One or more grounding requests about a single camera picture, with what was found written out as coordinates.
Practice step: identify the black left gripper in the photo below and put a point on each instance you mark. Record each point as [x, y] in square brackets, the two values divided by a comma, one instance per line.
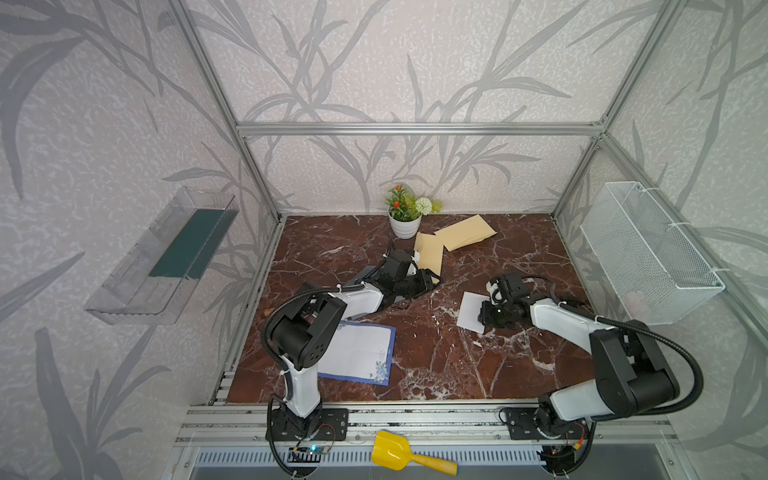
[424, 284]

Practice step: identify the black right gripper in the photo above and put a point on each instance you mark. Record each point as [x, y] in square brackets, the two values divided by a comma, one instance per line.
[485, 319]

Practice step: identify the cream yellow envelope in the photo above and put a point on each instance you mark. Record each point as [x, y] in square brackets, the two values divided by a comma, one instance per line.
[464, 233]
[430, 250]

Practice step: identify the red bordered pink letter paper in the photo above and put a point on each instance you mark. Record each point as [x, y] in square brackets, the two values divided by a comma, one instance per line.
[469, 312]

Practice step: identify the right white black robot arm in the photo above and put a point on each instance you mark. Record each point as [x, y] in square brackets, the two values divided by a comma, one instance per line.
[636, 370]

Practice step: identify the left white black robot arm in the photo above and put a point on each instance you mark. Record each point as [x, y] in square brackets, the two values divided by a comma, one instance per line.
[298, 332]

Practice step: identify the grey-blue paper envelope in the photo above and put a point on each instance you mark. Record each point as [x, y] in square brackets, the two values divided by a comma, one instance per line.
[366, 274]

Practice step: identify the blue floral letter paper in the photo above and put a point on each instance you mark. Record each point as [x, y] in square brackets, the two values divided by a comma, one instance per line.
[359, 352]

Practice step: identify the white ribbed flower pot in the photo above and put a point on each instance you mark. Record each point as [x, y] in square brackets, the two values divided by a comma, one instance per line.
[405, 229]

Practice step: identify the artificial flower plant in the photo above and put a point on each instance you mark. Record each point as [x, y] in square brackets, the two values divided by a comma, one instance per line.
[405, 206]

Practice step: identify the yellow plastic scoop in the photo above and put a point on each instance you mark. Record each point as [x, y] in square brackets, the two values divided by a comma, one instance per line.
[393, 452]

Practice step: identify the green circuit board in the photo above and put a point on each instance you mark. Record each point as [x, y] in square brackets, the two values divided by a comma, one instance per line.
[311, 453]

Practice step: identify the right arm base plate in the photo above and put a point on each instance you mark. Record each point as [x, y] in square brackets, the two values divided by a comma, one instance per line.
[541, 423]

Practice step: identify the white wire mesh basket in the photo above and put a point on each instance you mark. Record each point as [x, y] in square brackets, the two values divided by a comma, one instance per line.
[657, 273]

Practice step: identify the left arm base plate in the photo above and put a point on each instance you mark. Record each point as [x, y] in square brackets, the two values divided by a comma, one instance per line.
[327, 424]

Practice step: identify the clear acrylic wall shelf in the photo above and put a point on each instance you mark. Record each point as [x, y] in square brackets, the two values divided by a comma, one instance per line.
[156, 279]

